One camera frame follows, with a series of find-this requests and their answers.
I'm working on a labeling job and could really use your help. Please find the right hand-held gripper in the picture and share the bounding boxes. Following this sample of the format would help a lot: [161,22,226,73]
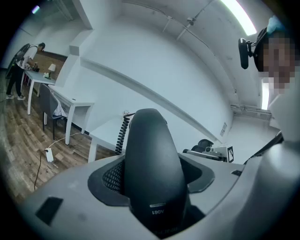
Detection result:
[182,145,235,163]

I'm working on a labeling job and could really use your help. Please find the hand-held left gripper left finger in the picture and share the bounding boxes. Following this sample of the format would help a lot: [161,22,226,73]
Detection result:
[18,152,245,240]

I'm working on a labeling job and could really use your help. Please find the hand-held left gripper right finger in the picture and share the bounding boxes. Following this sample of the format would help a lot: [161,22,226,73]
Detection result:
[164,140,300,240]

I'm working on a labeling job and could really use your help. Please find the black office chair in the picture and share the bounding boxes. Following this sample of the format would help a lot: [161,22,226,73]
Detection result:
[191,139,214,153]

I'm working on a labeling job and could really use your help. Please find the grey work table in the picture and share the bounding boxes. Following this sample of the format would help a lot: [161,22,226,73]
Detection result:
[88,116,132,164]

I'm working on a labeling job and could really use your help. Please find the white desk with grommet hole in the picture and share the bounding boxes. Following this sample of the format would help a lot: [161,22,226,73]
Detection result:
[48,84,96,145]

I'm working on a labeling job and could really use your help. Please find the white power strip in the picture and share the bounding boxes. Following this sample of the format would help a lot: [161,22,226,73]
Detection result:
[45,147,54,163]

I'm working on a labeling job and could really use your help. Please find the ceiling light strip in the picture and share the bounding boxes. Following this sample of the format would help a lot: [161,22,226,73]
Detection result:
[220,0,258,36]
[261,78,270,111]

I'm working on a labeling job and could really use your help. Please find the crumpled light cloth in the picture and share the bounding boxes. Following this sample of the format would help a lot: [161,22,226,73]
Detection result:
[52,97,68,118]

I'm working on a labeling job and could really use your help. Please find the grey upholstered chair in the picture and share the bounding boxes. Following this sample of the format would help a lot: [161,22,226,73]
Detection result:
[38,83,68,141]

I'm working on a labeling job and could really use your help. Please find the person's head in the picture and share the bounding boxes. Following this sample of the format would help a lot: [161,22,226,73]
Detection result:
[257,35,300,94]

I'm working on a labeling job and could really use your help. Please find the white table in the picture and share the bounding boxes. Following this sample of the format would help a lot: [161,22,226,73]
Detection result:
[22,69,57,115]

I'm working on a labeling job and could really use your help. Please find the white ceiling conduit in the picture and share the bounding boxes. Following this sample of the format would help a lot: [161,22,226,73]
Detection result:
[162,14,195,40]

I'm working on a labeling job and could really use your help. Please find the blue hair clip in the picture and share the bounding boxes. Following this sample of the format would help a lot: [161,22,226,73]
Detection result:
[267,15,286,33]

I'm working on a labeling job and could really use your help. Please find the white wall label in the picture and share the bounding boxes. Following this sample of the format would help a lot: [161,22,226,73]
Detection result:
[219,121,228,138]

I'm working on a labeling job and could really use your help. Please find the black power cable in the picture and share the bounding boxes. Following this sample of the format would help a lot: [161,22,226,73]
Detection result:
[34,150,48,191]

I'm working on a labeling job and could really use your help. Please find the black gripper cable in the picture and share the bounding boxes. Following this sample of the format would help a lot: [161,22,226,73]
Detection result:
[243,131,284,165]

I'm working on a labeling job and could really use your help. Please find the white power cable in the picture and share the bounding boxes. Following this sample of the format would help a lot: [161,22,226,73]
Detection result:
[50,132,83,150]

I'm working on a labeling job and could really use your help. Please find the white wall pipes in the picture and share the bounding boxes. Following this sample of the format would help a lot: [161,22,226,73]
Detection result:
[230,104,273,121]

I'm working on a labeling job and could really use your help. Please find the black head camera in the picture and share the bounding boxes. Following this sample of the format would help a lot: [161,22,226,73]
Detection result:
[238,37,255,70]

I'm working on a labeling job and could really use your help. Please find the black head mount band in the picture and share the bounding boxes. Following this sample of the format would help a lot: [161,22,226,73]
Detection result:
[253,27,269,72]

